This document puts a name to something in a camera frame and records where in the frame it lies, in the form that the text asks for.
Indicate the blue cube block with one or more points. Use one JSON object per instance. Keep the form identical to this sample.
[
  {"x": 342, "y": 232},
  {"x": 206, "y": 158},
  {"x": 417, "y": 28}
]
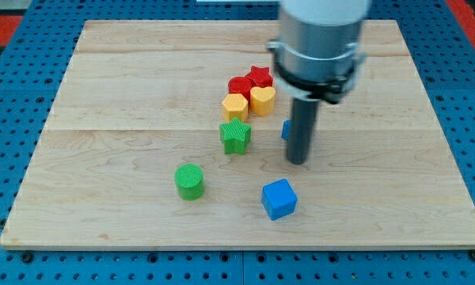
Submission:
[{"x": 279, "y": 199}]

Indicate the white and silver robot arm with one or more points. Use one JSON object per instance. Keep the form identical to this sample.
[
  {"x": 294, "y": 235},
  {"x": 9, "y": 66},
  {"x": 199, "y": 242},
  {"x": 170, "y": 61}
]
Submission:
[{"x": 316, "y": 52}]

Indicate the red cylinder block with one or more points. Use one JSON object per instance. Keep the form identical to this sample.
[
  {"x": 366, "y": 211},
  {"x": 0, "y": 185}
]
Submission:
[{"x": 240, "y": 85}]

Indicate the yellow hexagon block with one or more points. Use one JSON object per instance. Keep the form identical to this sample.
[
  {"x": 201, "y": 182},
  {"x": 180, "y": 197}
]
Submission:
[{"x": 234, "y": 105}]

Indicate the red star block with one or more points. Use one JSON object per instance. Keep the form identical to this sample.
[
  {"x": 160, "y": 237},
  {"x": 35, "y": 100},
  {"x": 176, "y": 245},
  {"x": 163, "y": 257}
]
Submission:
[{"x": 260, "y": 77}]

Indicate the yellow heart block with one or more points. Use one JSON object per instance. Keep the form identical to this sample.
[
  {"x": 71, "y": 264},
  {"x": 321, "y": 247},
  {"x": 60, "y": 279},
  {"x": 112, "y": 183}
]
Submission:
[{"x": 262, "y": 100}]

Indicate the green star block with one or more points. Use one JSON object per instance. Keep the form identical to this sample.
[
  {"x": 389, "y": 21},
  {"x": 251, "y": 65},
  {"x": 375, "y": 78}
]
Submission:
[{"x": 235, "y": 136}]

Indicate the wooden board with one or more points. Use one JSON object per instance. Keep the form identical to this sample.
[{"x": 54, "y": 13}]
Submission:
[{"x": 141, "y": 98}]

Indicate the blue triangle block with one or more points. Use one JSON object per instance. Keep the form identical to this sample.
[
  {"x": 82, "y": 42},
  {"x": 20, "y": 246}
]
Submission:
[{"x": 285, "y": 130}]

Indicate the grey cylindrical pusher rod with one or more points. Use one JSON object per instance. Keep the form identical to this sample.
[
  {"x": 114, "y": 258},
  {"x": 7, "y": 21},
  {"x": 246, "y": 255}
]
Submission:
[{"x": 303, "y": 118}]

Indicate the green cylinder block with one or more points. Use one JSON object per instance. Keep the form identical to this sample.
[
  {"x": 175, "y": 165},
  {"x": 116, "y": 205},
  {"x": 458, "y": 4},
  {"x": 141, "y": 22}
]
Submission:
[{"x": 189, "y": 181}]

